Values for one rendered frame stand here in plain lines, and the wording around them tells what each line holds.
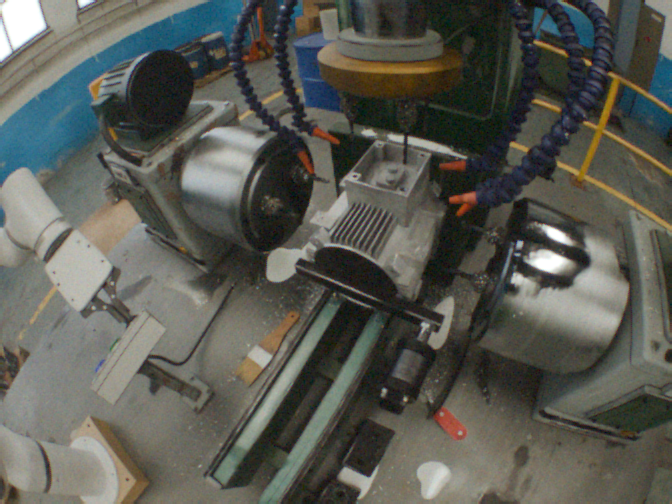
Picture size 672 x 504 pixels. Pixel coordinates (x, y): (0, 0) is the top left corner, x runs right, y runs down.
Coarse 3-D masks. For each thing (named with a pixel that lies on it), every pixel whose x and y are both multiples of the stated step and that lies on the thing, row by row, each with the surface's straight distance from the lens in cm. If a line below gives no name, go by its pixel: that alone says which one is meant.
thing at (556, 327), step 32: (512, 224) 49; (544, 224) 44; (576, 224) 48; (512, 256) 42; (544, 256) 42; (576, 256) 44; (608, 256) 48; (480, 288) 46; (512, 288) 40; (544, 288) 41; (576, 288) 43; (608, 288) 46; (480, 320) 48; (512, 320) 42; (544, 320) 43; (576, 320) 44; (608, 320) 47; (512, 352) 48; (544, 352) 47; (576, 352) 47
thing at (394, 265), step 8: (432, 184) 55; (432, 192) 55; (440, 192) 56; (320, 232) 47; (312, 240) 48; (320, 240) 47; (392, 256) 44; (384, 264) 44; (392, 264) 43; (400, 264) 44; (392, 272) 44; (400, 272) 44; (328, 288) 58; (384, 312) 55
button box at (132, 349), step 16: (144, 320) 52; (128, 336) 52; (144, 336) 52; (160, 336) 53; (112, 352) 53; (128, 352) 53; (144, 352) 53; (112, 368) 53; (128, 368) 53; (96, 384) 54; (112, 384) 54; (128, 384) 54; (112, 400) 55
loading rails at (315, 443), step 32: (320, 320) 58; (384, 320) 58; (288, 352) 56; (320, 352) 61; (352, 352) 55; (384, 352) 67; (288, 384) 55; (352, 384) 53; (256, 416) 56; (288, 416) 64; (320, 416) 53; (224, 448) 57; (256, 448) 58; (320, 448) 52; (224, 480) 58; (288, 480) 54
